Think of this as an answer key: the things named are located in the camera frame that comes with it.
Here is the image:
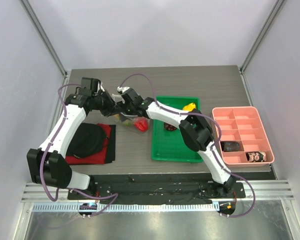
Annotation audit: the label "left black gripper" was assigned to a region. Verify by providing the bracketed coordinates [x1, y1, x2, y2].
[91, 89, 124, 118]

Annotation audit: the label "red fake pepper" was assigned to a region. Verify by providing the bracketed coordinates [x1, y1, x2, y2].
[133, 117, 149, 132]

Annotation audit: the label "clear dotted zip bag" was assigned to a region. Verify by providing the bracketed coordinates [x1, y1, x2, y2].
[109, 92, 151, 133]

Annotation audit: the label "purple fake grapes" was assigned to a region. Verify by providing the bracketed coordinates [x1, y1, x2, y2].
[163, 122, 177, 132]

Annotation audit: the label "yellow fake lemon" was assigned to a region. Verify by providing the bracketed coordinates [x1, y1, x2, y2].
[182, 102, 197, 112]

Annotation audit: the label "orange green fake mango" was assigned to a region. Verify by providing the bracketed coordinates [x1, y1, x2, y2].
[119, 118, 133, 127]

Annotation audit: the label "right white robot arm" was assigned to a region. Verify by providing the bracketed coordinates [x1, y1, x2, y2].
[117, 86, 236, 198]

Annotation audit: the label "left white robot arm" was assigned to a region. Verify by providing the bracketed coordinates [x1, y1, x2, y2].
[26, 77, 116, 202]

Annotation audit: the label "black cap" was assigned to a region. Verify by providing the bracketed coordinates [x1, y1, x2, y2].
[66, 123, 109, 159]

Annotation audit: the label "red folded cloth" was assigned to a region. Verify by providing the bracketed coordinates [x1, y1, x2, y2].
[65, 123, 116, 165]

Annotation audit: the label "green plastic tray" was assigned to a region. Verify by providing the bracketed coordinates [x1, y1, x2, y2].
[151, 95, 203, 163]

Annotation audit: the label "dark jar in organizer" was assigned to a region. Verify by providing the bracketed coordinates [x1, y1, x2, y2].
[220, 141, 241, 152]

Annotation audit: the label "pink compartment organizer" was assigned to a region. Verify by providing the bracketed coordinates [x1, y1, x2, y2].
[212, 106, 275, 168]

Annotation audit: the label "patterned roll in organizer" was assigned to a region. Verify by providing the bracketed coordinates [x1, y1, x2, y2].
[245, 151, 267, 163]

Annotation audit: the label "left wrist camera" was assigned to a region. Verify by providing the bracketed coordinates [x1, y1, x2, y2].
[78, 77, 101, 97]

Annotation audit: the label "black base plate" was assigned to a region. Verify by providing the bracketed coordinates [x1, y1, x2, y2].
[67, 173, 246, 205]

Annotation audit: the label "white slotted cable duct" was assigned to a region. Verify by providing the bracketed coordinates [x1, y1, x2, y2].
[32, 201, 220, 213]

